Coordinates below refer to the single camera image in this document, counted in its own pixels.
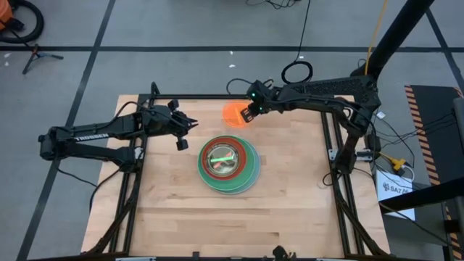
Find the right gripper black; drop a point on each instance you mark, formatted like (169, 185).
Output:
(261, 96)

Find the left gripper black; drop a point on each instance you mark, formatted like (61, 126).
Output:
(163, 121)

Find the small orange translucent plate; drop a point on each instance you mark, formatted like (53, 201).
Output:
(232, 114)

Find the large red plastic plate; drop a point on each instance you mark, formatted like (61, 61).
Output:
(242, 159)

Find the large green plastic plate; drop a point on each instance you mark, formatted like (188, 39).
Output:
(208, 179)

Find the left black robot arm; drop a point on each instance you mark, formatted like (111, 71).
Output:
(90, 132)

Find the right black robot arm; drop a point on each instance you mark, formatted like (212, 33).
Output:
(326, 88)

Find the stack of coloured plates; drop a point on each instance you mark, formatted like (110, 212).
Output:
(256, 166)

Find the yellow power plug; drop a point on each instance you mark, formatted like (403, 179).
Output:
(398, 163)

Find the small black floor tripod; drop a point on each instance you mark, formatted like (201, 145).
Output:
(36, 55)

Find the white box with logo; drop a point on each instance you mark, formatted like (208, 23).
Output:
(393, 197)

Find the black mat striped edge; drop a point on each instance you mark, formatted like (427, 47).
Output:
(435, 119)

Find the black horizontal beam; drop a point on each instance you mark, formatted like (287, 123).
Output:
(417, 197)

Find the orange shop vacuum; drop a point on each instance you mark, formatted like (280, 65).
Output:
(5, 12)

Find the black aluminium table frame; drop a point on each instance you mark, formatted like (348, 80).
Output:
(199, 96)

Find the silver frame bracket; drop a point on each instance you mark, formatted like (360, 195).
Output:
(331, 154)

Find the black table-level camera mount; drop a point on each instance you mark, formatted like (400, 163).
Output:
(281, 253)

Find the black camera post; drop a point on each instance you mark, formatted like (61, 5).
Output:
(395, 36)

